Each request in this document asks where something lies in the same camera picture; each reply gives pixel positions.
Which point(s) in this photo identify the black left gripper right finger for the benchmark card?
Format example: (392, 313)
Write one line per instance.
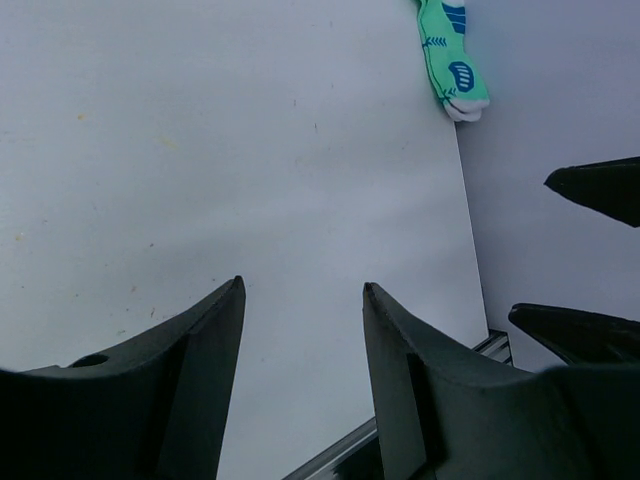
(575, 421)

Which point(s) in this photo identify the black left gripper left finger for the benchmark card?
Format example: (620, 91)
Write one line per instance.
(152, 407)

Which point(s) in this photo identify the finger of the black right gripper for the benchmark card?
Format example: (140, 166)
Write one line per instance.
(610, 188)
(579, 337)

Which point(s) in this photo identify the teal patterned sock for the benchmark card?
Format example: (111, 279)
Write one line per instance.
(455, 80)

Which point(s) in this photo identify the aluminium frame rail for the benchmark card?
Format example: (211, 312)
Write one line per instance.
(392, 444)

